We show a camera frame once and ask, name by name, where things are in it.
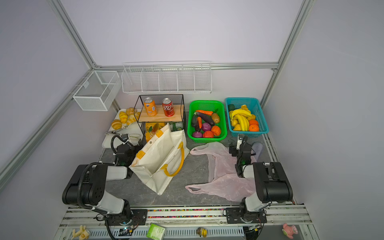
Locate small yellow round toy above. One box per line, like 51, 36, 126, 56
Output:
196, 228, 208, 238

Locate pink plastic grocery bag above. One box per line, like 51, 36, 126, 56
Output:
185, 142, 256, 202

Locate yellow banana bunch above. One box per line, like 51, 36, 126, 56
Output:
230, 109, 253, 132

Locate purple onion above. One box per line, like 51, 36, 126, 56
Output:
201, 123, 212, 132

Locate dark purple eggplant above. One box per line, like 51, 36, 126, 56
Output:
195, 112, 215, 126

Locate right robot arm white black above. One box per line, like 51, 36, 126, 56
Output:
226, 134, 293, 225

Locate teal plastic basket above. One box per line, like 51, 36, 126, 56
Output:
225, 98, 269, 138

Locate brown potato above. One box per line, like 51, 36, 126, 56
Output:
211, 113, 221, 124

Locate grey oval pad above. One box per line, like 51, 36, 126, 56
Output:
252, 142, 263, 156

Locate orange soda can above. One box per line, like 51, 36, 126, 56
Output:
144, 97, 158, 117

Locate orange carrot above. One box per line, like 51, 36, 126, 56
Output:
196, 110, 214, 116

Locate black wire shelf wooden board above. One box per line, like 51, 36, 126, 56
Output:
135, 94, 186, 132

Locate orange pumpkin vegetable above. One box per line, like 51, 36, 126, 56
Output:
211, 126, 222, 137

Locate green small box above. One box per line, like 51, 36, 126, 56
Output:
146, 224, 166, 240

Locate pink toy figure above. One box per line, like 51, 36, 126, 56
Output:
282, 223, 299, 240

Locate croissant bread front left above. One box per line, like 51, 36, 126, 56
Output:
111, 120, 123, 130

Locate white bread tray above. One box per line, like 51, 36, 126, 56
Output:
102, 108, 144, 149

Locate red tomato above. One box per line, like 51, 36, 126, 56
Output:
203, 131, 215, 138

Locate red cola can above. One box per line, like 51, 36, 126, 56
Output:
162, 98, 175, 117

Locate green snack bag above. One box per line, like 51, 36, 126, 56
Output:
169, 122, 184, 132

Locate green plastic basket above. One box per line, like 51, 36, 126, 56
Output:
187, 100, 228, 143

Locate orange fruit front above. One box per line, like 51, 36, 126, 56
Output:
249, 124, 260, 132

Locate croissant bread middle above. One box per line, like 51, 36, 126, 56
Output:
119, 111, 129, 124

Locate croissant bread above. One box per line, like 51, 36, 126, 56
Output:
111, 120, 123, 130
126, 108, 141, 126
119, 111, 129, 124

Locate white canvas tote bag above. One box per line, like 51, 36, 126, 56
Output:
129, 124, 190, 196

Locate croissant bread right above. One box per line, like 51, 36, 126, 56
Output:
126, 108, 141, 126

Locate white wire wall basket long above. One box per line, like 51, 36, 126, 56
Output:
121, 61, 213, 94

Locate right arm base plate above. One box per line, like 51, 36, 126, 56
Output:
223, 207, 267, 224

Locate yellow toy banana pieces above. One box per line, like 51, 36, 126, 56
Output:
72, 226, 90, 240

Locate white mesh wall box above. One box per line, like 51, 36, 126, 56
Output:
73, 70, 122, 112

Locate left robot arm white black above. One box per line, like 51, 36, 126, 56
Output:
62, 134, 144, 226

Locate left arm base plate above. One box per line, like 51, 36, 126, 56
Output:
106, 209, 148, 226

